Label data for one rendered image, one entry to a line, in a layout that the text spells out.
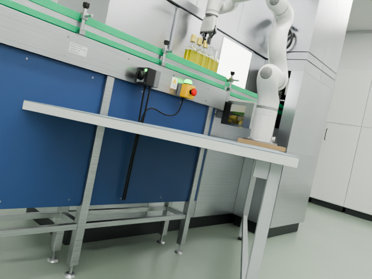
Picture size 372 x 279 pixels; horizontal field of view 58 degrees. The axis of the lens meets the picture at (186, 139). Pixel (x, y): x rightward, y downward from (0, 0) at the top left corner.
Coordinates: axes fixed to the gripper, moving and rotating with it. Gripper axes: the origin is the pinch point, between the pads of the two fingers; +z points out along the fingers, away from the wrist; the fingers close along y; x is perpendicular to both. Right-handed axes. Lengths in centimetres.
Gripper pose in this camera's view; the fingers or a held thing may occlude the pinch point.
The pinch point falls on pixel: (206, 40)
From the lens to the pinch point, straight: 221.4
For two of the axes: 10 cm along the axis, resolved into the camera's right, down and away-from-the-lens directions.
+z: -2.0, 9.8, 0.4
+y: 7.1, 1.7, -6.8
